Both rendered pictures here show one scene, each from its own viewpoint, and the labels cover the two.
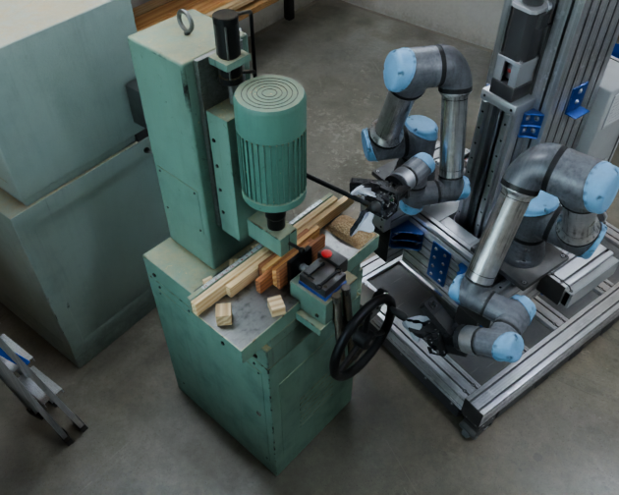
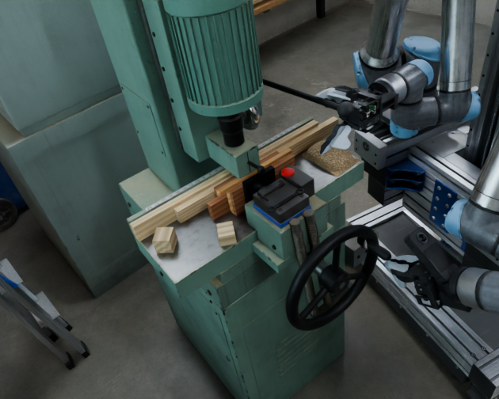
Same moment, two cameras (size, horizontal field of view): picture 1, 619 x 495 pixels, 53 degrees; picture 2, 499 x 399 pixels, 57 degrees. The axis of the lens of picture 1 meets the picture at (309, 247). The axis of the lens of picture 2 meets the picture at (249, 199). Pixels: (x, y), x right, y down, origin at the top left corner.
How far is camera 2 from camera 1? 73 cm
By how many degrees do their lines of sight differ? 13
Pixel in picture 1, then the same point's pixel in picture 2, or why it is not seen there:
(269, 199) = (211, 98)
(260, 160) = (191, 41)
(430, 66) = not seen: outside the picture
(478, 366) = (491, 328)
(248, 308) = (196, 236)
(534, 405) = not seen: outside the picture
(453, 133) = (457, 30)
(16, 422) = (32, 343)
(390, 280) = (392, 229)
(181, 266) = (150, 195)
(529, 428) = not seen: outside the picture
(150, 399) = (150, 332)
